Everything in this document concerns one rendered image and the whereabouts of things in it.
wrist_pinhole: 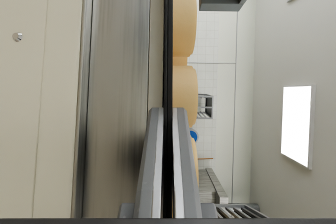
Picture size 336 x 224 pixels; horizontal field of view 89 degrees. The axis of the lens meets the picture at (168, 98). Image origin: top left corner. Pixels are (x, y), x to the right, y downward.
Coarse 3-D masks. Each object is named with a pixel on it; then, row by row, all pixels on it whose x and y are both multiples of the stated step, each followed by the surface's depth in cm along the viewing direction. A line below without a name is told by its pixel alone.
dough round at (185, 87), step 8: (176, 72) 12; (184, 72) 12; (192, 72) 12; (176, 80) 12; (184, 80) 12; (192, 80) 12; (176, 88) 12; (184, 88) 12; (192, 88) 12; (176, 96) 12; (184, 96) 12; (192, 96) 12; (176, 104) 12; (184, 104) 12; (192, 104) 12; (192, 112) 12; (192, 120) 12
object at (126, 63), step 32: (96, 0) 14; (128, 0) 14; (160, 0) 14; (96, 32) 14; (128, 32) 14; (160, 32) 14; (96, 64) 14; (128, 64) 14; (160, 64) 14; (96, 96) 14; (128, 96) 14; (160, 96) 14; (96, 128) 13; (128, 128) 13; (96, 160) 13; (128, 160) 13; (96, 192) 13; (128, 192) 13
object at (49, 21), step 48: (0, 0) 13; (48, 0) 13; (0, 48) 13; (48, 48) 13; (0, 96) 13; (48, 96) 13; (0, 144) 12; (48, 144) 12; (0, 192) 12; (48, 192) 12
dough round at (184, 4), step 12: (180, 0) 12; (192, 0) 12; (180, 12) 12; (192, 12) 12; (180, 24) 12; (192, 24) 12; (180, 36) 13; (192, 36) 13; (180, 48) 14; (192, 48) 14
